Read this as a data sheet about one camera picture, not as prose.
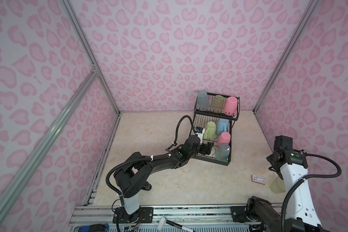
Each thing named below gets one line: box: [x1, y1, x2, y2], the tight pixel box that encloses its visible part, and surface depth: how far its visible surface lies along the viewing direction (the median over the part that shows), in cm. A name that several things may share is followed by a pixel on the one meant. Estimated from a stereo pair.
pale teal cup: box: [197, 90, 210, 111], surface depth 90 cm
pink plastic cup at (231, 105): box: [223, 96, 238, 116], surface depth 88 cm
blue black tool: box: [73, 223, 110, 232], surface depth 68 cm
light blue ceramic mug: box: [216, 118, 230, 134], surface depth 100 cm
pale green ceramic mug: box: [203, 121, 217, 139], surface depth 97 cm
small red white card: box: [251, 174, 266, 185], surface depth 86 cm
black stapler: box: [140, 180, 152, 191], surface depth 83 cm
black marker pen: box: [156, 216, 196, 232], surface depth 71 cm
